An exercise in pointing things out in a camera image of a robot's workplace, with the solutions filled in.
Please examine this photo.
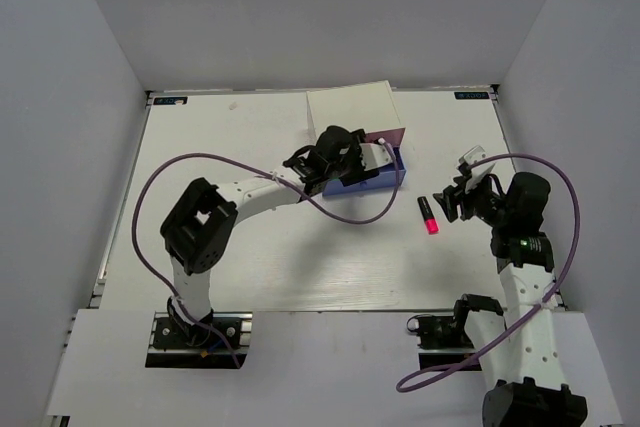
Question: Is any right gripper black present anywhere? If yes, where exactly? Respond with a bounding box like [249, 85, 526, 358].
[433, 171, 512, 227]

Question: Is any pink drawer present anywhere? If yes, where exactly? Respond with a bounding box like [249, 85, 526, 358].
[365, 127, 405, 148]

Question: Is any pink highlighter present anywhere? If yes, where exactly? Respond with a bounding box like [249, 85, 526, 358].
[417, 196, 439, 235]

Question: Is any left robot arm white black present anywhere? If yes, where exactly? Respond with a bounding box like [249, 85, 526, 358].
[160, 126, 393, 346]

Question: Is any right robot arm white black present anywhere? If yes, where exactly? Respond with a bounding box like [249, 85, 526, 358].
[434, 171, 588, 426]

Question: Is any white drawer cabinet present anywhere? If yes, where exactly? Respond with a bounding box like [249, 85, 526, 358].
[306, 81, 405, 143]

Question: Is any right table label sticker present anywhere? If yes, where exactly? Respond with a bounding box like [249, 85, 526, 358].
[454, 91, 490, 100]

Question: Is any table label sticker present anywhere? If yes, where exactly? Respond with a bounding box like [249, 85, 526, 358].
[454, 91, 490, 100]
[153, 96, 188, 106]

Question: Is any left table label sticker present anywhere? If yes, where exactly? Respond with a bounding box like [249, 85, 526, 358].
[153, 96, 188, 106]

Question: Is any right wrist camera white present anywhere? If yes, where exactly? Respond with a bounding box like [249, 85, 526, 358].
[457, 145, 495, 193]

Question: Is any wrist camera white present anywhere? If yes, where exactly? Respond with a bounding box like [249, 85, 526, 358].
[359, 138, 394, 172]
[457, 145, 495, 193]

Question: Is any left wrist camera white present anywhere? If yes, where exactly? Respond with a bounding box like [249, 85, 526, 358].
[359, 138, 394, 172]

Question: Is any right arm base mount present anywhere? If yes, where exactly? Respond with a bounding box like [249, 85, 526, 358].
[406, 314, 475, 371]

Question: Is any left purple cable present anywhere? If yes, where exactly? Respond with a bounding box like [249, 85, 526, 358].
[130, 139, 401, 367]

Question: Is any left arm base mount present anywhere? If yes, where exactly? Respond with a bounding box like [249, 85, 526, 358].
[145, 312, 252, 370]

